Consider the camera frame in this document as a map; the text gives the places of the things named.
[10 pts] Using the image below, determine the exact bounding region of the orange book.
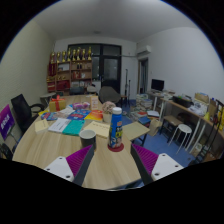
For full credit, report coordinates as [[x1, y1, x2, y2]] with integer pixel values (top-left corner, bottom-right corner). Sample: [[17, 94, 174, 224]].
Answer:
[[83, 109, 104, 122]]

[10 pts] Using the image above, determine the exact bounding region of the flat round red coaster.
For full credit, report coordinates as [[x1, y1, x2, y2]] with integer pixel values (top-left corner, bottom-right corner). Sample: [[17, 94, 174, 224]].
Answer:
[[107, 142, 125, 153]]

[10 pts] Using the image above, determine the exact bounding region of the blue white-capped drink bottle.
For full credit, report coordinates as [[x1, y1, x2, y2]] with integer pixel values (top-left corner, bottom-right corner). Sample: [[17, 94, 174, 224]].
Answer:
[[108, 106, 124, 149]]

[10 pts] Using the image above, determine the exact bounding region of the purple sign board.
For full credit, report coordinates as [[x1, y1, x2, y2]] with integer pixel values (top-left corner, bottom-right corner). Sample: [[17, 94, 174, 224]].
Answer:
[[0, 104, 16, 141]]

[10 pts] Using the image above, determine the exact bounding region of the blue colourful book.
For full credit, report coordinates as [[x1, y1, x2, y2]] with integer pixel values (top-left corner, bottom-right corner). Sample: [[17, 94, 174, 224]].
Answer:
[[66, 108, 92, 121]]

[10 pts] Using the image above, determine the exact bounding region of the small round side table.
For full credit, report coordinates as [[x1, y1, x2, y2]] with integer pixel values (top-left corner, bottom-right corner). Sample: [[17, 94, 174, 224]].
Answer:
[[39, 92, 56, 106]]

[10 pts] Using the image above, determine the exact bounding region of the white air conditioner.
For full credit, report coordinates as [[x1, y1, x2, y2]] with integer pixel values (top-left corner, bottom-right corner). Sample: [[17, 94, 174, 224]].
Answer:
[[135, 45, 152, 56]]

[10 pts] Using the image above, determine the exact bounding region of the long wooden side desk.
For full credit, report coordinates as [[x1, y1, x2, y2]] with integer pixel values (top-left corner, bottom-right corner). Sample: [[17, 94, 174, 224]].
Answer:
[[146, 89, 224, 158]]

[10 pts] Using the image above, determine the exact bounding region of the pale yellow notebook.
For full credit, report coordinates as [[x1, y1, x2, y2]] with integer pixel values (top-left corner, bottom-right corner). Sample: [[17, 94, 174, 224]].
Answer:
[[83, 120, 111, 139]]

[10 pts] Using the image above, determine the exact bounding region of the yellow gift box red ribbon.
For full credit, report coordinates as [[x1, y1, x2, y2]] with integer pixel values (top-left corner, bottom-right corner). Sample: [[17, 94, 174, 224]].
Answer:
[[48, 94, 67, 113]]

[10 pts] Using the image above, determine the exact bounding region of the black mesh chair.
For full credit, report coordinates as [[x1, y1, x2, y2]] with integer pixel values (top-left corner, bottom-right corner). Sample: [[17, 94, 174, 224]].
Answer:
[[0, 143, 14, 160]]

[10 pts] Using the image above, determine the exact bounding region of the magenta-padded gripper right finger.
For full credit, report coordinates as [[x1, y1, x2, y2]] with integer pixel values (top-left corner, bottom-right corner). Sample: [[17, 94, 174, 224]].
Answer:
[[130, 143, 184, 186]]

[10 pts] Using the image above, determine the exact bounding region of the grey-brown armchair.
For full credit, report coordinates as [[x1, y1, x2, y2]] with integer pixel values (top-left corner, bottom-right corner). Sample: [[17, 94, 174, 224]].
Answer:
[[98, 86, 122, 104]]

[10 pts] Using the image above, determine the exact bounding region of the black framed glass door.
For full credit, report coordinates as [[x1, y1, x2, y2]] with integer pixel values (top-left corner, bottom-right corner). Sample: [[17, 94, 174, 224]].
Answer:
[[67, 43, 123, 94]]

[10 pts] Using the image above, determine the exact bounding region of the pale yellow paper sheet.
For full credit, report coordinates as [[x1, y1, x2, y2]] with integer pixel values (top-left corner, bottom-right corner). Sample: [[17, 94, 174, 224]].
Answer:
[[34, 118, 50, 134]]

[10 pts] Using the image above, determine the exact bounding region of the black office chair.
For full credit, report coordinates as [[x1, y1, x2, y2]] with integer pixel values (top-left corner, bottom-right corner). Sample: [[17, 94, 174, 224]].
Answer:
[[10, 93, 46, 134]]

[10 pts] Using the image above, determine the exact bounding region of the black computer monitor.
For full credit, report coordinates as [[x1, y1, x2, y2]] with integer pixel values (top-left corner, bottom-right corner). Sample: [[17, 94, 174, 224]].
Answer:
[[150, 78, 165, 93]]

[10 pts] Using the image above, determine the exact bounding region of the teal book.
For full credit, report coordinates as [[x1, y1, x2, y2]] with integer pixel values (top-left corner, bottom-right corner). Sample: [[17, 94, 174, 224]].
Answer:
[[62, 119, 86, 137]]

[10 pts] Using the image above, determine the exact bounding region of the wooden shelf unit with trophies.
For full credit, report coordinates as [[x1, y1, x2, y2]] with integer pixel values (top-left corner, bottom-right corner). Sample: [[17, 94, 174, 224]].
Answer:
[[45, 46, 94, 94]]

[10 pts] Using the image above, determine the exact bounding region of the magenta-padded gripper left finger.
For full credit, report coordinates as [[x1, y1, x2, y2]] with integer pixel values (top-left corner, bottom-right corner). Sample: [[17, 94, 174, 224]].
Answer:
[[43, 143, 95, 187]]

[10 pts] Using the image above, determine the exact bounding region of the black mug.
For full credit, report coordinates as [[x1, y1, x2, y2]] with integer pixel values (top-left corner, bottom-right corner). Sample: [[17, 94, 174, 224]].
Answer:
[[78, 129, 97, 151]]

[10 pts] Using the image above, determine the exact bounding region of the white round stool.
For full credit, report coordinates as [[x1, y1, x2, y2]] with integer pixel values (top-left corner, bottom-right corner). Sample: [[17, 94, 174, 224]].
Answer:
[[169, 123, 194, 154]]

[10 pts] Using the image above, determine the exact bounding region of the small tan carton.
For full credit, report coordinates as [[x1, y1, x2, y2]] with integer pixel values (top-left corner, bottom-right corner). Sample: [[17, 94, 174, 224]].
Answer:
[[90, 95, 100, 111]]

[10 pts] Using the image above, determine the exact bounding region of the white booklet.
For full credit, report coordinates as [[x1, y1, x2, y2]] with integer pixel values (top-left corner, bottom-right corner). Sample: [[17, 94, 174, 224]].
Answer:
[[47, 117, 72, 134]]

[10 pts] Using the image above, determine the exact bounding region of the pink packet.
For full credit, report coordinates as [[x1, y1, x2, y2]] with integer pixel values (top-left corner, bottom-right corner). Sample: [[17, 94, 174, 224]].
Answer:
[[72, 101, 91, 111]]

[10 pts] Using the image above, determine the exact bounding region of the pink flower pot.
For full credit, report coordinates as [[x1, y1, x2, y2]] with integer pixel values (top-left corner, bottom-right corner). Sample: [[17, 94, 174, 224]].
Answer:
[[101, 100, 117, 124]]

